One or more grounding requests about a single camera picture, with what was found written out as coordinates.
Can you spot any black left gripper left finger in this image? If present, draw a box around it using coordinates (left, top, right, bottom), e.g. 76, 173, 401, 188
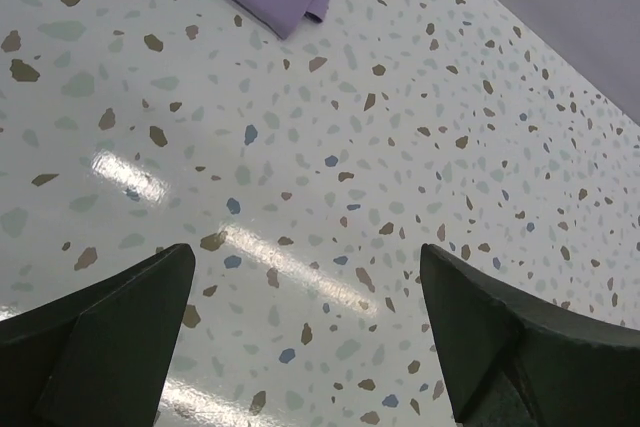
1, 244, 195, 427

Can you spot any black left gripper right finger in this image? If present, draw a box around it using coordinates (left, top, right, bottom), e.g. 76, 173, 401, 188
420, 244, 639, 426

